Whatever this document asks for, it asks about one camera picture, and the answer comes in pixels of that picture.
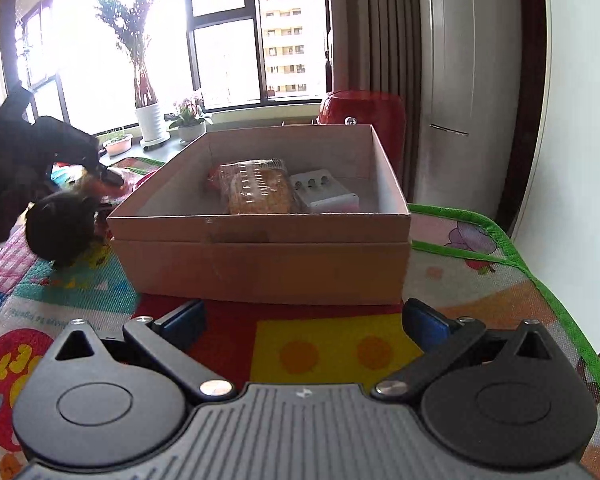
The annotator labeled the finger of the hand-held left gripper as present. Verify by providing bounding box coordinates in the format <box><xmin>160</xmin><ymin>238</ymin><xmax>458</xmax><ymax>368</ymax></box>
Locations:
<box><xmin>87</xmin><ymin>159</ymin><xmax>129</xmax><ymax>194</ymax></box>

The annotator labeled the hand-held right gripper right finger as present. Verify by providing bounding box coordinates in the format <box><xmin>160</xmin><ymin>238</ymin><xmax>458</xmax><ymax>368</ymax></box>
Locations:
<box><xmin>372</xmin><ymin>298</ymin><xmax>566</xmax><ymax>403</ymax></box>

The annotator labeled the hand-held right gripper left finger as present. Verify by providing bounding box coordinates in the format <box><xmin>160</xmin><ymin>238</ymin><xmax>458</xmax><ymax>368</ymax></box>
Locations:
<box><xmin>55</xmin><ymin>300</ymin><xmax>236</xmax><ymax>406</ymax></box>

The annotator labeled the black plush toy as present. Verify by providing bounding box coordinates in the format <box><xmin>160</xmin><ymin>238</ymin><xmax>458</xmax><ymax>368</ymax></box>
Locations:
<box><xmin>24</xmin><ymin>192</ymin><xmax>106</xmax><ymax>268</ymax></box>

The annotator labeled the cardboard box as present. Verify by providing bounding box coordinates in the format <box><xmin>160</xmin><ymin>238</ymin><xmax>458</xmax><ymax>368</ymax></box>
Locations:
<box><xmin>106</xmin><ymin>124</ymin><xmax>412</xmax><ymax>307</ymax></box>

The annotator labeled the small white planter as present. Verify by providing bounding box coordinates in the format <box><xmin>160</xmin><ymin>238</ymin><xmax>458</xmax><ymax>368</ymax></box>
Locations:
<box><xmin>102</xmin><ymin>127</ymin><xmax>133</xmax><ymax>157</ymax></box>

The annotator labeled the pink flower plant pot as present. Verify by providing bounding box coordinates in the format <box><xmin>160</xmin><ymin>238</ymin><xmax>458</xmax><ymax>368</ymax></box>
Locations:
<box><xmin>169</xmin><ymin>89</ymin><xmax>214</xmax><ymax>143</ymax></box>

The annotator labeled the colourful play mat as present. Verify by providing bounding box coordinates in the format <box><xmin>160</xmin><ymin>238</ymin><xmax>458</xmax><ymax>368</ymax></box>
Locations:
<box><xmin>0</xmin><ymin>157</ymin><xmax>600</xmax><ymax>480</ymax></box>

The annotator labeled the tall plant in white pot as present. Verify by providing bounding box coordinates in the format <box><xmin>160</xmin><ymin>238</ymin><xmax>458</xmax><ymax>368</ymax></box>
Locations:
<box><xmin>95</xmin><ymin>0</ymin><xmax>172</xmax><ymax>145</ymax></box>

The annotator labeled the bread in clear packet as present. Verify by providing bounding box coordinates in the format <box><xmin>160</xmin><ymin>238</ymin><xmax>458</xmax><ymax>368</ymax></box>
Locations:
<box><xmin>217</xmin><ymin>158</ymin><xmax>301</xmax><ymax>214</ymax></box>

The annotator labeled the white charger box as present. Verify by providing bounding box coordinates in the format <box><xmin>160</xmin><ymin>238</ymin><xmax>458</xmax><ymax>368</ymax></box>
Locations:
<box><xmin>289</xmin><ymin>169</ymin><xmax>361</xmax><ymax>213</ymax></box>

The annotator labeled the red round stool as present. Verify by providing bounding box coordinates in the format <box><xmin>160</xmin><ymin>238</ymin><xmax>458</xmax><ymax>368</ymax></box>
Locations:
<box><xmin>316</xmin><ymin>90</ymin><xmax>407</xmax><ymax>196</ymax></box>

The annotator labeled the white standing air conditioner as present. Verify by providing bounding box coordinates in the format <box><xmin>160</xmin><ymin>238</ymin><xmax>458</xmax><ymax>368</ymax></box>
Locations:
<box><xmin>420</xmin><ymin>0</ymin><xmax>523</xmax><ymax>206</ymax></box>

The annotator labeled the grey curtain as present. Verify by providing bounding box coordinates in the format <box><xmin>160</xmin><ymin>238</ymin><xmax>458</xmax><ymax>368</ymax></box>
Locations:
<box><xmin>327</xmin><ymin>0</ymin><xmax>431</xmax><ymax>106</ymax></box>

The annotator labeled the dark window frame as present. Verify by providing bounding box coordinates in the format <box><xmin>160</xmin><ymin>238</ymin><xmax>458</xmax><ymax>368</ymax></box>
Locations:
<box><xmin>10</xmin><ymin>0</ymin><xmax>333</xmax><ymax>136</ymax></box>

